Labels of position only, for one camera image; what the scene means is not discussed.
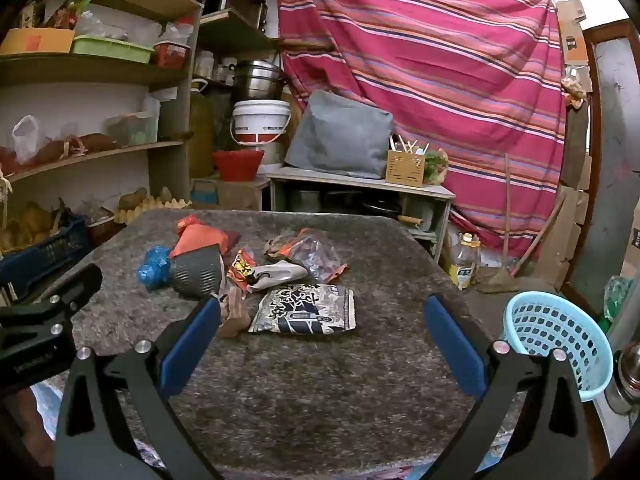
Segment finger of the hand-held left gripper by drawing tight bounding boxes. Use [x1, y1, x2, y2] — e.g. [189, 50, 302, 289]
[0, 262, 103, 341]

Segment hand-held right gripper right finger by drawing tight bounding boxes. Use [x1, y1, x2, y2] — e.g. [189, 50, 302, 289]
[422, 292, 596, 480]

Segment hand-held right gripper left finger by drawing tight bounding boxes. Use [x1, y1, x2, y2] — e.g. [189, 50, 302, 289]
[54, 294, 222, 480]

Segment brown paper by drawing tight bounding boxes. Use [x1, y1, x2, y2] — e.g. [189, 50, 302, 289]
[217, 285, 251, 338]

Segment black mesh pouch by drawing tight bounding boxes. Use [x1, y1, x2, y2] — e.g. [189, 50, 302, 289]
[169, 244, 224, 297]

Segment blue plastic bag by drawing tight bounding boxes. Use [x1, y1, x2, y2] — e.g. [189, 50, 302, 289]
[137, 246, 173, 291]

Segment yellow-red snack wrapper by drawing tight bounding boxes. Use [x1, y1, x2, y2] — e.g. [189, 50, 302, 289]
[227, 249, 258, 292]

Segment light blue plastic basket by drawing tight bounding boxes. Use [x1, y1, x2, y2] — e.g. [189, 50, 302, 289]
[502, 290, 613, 403]

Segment orange-red plastic bag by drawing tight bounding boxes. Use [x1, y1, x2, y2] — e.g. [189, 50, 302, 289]
[169, 223, 242, 261]

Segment white wrapper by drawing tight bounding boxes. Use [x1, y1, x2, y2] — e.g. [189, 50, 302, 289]
[247, 260, 308, 291]

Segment black and white noodle packet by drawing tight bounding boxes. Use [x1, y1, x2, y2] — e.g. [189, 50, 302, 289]
[248, 283, 357, 335]

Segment red snack packet clear window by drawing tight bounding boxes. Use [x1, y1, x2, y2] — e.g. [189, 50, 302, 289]
[265, 228, 348, 285]

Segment blue plastic crate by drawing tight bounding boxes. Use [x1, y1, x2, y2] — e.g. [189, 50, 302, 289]
[0, 212, 93, 301]

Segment red woven basket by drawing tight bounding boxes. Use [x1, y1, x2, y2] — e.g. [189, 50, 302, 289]
[85, 215, 123, 246]

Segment pile of potatoes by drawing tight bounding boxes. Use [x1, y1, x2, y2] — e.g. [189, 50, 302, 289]
[0, 200, 66, 256]

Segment yellow oil bottle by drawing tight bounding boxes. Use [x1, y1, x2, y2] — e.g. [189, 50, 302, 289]
[448, 232, 481, 291]

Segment large potato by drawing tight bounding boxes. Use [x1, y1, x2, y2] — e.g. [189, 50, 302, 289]
[118, 187, 149, 210]

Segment cardboard egg tray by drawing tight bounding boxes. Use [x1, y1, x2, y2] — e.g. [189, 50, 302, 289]
[114, 196, 193, 225]

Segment sweet potato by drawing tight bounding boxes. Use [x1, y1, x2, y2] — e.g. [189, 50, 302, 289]
[70, 132, 121, 153]
[30, 139, 68, 163]

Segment broom with wooden stick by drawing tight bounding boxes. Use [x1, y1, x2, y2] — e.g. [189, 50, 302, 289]
[475, 152, 566, 295]

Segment white plastic bag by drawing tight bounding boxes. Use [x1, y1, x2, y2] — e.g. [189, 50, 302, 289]
[11, 115, 41, 161]

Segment black pan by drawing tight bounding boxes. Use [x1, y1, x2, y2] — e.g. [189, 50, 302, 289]
[357, 197, 423, 226]

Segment cardboard box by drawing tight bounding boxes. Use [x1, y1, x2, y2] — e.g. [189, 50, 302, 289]
[191, 177, 271, 211]

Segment green plastic bag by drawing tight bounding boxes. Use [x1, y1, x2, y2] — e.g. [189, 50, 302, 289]
[602, 275, 633, 333]

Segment steel thermos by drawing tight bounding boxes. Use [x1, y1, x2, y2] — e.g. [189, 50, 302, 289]
[607, 340, 640, 413]

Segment clear plastic container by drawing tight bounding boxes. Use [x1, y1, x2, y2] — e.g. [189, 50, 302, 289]
[105, 110, 160, 146]

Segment bag of vegetables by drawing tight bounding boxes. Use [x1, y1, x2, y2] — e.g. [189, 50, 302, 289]
[424, 149, 450, 185]

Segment small yellow woven basket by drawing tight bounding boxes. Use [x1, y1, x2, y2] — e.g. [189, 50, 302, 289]
[386, 135, 430, 188]

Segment red plastic basket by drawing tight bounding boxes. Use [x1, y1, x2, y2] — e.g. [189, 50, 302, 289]
[212, 149, 265, 182]

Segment low grey cabinet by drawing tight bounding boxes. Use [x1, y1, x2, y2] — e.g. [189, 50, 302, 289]
[265, 167, 457, 263]

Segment large yellow oil jug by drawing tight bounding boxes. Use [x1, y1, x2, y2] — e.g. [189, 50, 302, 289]
[187, 80, 216, 178]

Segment wooden shelf unit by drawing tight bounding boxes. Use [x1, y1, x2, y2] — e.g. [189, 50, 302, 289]
[0, 0, 281, 221]

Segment white plastic bucket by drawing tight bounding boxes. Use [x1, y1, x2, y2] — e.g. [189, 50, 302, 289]
[230, 100, 292, 147]

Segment grey cushion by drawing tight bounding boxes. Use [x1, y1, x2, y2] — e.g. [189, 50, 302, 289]
[284, 90, 395, 180]

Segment green plastic tray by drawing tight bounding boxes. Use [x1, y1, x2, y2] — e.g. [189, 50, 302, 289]
[71, 34, 155, 64]

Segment yellow box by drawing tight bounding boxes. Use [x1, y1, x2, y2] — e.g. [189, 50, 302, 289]
[0, 27, 76, 56]

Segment stacked steel pots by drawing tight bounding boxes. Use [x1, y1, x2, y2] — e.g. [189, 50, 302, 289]
[231, 60, 287, 102]

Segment red striped cloth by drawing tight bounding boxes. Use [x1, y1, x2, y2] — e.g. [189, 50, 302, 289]
[276, 0, 568, 261]

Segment cardboard sheet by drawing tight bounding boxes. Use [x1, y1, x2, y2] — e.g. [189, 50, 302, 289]
[556, 0, 588, 66]

